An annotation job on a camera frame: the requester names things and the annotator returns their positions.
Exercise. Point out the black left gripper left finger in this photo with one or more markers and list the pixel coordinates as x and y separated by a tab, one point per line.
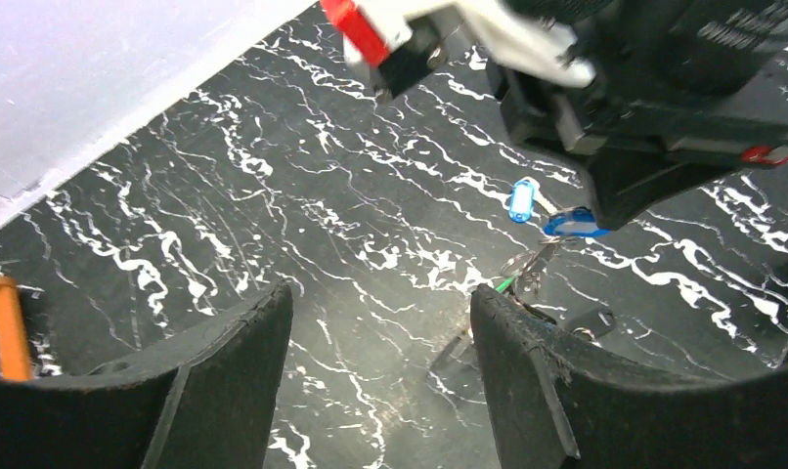
203	398

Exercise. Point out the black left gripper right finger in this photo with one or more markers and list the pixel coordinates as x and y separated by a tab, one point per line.
557	401

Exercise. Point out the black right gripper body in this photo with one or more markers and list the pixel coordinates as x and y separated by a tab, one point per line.
684	93

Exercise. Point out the blue key tag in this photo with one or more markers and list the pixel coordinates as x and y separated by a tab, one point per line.
574	222
521	203

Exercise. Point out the green key tag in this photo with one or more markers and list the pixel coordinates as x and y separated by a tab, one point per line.
506	285

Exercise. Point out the orange wooden shelf rack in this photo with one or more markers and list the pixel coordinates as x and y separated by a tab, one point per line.
15	362

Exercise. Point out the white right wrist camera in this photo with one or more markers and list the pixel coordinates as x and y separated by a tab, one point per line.
394	45

